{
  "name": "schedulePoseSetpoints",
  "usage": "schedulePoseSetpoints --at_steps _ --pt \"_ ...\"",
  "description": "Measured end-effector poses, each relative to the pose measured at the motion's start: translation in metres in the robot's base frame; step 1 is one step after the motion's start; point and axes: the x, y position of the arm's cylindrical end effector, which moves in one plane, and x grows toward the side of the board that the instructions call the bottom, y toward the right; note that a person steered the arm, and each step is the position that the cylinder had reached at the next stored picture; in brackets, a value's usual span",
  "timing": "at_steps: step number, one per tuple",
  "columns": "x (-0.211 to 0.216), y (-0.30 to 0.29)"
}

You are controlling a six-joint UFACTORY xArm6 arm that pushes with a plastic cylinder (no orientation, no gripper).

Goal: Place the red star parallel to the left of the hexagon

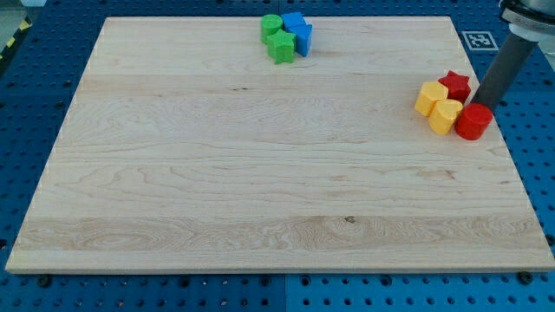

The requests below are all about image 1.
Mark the red star block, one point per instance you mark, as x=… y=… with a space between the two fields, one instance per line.
x=457 y=85

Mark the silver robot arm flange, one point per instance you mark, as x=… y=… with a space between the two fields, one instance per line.
x=532 y=20

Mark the green star block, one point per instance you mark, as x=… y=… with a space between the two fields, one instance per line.
x=281 y=46

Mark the yellow hexagon block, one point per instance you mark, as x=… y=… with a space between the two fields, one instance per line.
x=430 y=93

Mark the light wooden board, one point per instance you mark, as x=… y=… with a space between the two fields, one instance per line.
x=186 y=149

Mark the blue triangle block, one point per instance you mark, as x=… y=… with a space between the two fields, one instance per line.
x=303 y=35

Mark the green cylinder block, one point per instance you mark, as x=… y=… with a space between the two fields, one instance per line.
x=269 y=25

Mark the blue cube block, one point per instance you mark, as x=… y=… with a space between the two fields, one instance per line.
x=292 y=19

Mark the yellow heart block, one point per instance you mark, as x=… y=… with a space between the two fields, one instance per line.
x=444 y=115

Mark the red cylinder block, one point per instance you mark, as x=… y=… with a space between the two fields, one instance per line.
x=473 y=121

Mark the white fiducial marker tag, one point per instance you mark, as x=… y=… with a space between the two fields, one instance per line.
x=479 y=40

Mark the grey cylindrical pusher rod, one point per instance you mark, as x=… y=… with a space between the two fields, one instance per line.
x=505 y=67

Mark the black bolt front left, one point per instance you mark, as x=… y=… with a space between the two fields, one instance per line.
x=44 y=281

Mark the black bolt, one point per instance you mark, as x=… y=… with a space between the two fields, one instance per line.
x=44 y=281
x=525 y=277

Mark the black bolt front right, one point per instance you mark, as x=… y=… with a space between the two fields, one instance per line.
x=525 y=277

